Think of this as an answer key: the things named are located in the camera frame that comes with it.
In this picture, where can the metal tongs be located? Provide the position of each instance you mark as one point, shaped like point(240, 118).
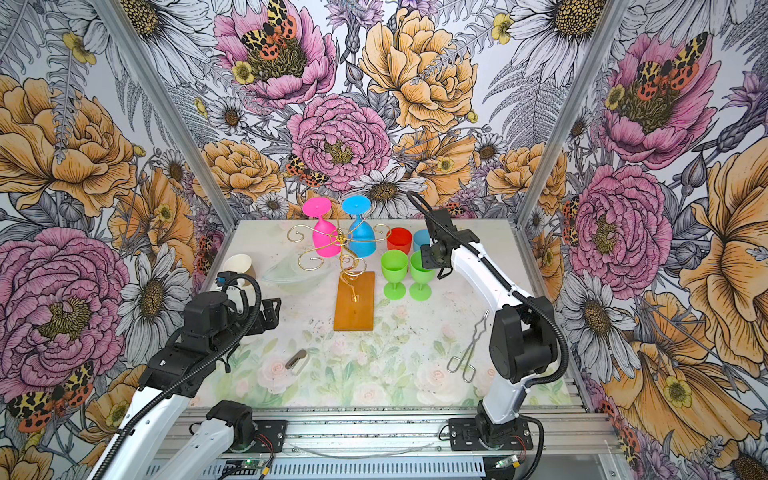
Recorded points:
point(463, 363)

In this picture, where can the green wine glass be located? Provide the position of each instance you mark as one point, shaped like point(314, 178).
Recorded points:
point(421, 276)
point(394, 267)

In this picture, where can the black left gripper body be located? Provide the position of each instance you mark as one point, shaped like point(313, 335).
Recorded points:
point(259, 326)

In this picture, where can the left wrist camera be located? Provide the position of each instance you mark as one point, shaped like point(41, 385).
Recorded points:
point(232, 284)

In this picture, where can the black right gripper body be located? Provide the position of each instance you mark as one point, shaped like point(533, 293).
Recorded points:
point(430, 258)

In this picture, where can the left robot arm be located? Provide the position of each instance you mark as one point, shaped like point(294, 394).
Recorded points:
point(214, 324)

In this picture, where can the gold wire glass rack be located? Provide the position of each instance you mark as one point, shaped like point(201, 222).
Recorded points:
point(354, 307)

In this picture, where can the pink wine glass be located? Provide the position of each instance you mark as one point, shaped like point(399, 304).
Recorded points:
point(324, 233)

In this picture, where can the brown paper cup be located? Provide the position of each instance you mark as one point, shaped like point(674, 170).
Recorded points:
point(239, 263)

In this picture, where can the small metal carabiner clip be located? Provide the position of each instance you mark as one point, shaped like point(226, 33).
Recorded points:
point(297, 362)

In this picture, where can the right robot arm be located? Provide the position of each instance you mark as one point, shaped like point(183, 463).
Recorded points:
point(526, 346)

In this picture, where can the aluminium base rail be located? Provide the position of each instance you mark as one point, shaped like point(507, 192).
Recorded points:
point(548, 442)

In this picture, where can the blue wine glass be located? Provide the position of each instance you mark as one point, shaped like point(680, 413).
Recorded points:
point(421, 238)
point(361, 236)

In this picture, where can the red wine glass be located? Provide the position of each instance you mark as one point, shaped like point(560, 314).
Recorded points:
point(400, 239)

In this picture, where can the floral table mat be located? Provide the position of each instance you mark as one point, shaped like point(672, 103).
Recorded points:
point(400, 364)

